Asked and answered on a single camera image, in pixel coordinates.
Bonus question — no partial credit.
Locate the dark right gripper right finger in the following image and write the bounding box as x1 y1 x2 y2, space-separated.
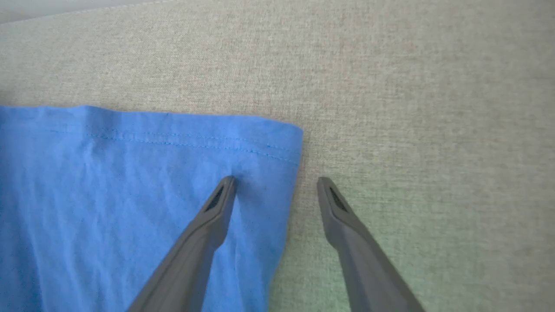
316 176 426 312

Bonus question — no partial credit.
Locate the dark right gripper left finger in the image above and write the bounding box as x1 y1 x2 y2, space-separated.
128 175 237 312

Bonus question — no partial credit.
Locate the blue garment white red trim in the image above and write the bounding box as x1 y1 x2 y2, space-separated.
0 105 304 312

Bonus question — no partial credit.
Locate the grey fabric sofa cushion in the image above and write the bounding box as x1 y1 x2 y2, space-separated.
0 0 555 312

